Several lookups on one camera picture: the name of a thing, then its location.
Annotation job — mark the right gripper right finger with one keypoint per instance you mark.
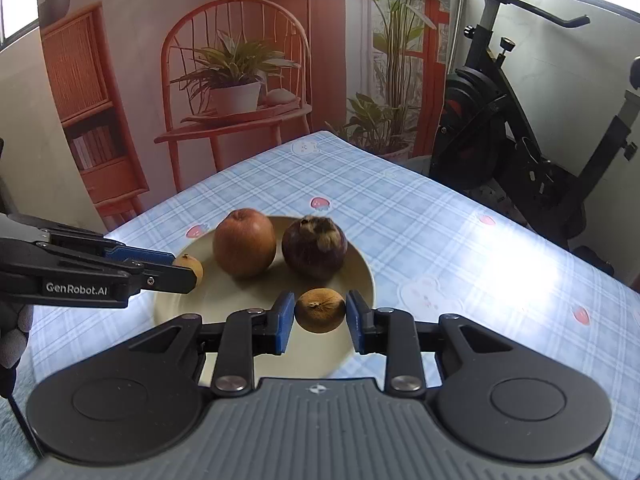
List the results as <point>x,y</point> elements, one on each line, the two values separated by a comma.
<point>390,333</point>

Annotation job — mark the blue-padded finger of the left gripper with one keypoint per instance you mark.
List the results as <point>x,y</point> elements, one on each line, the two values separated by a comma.
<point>123,253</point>

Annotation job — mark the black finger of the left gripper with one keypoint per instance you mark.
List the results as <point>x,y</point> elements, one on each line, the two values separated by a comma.
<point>162,277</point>

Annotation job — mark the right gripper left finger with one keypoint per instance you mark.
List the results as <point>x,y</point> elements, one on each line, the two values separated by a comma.
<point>246,334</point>

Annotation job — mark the small brown longan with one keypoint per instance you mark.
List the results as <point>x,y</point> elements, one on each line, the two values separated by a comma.
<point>320,310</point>
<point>192,263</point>

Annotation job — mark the dark purple mangosteen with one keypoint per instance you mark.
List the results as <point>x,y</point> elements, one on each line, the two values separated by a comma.
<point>314,247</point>

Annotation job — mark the gloved left hand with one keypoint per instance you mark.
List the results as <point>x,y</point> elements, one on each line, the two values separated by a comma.
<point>15,325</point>

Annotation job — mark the red apple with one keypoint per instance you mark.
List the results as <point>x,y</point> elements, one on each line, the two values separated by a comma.
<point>245,243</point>

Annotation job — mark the blue plaid tablecloth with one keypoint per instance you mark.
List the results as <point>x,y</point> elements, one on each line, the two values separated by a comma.
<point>530,355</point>

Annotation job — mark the black exercise bike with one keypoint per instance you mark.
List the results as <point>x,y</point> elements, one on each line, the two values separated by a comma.
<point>543,103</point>

